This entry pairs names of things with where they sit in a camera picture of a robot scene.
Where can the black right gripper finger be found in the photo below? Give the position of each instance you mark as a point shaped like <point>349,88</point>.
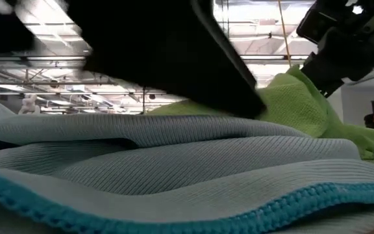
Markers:
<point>323,76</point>

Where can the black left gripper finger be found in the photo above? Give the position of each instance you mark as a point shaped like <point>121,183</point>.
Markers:
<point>174,48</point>

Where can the light blue microfiber towel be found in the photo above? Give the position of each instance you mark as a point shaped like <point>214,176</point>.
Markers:
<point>174,162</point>

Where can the ceiling light strip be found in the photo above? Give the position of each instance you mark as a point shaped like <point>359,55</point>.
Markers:
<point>265,57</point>

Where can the white robot figure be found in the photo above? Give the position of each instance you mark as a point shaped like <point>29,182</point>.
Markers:
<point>29,104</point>

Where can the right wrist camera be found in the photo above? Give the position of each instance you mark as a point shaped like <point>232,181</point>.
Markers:
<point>315,24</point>

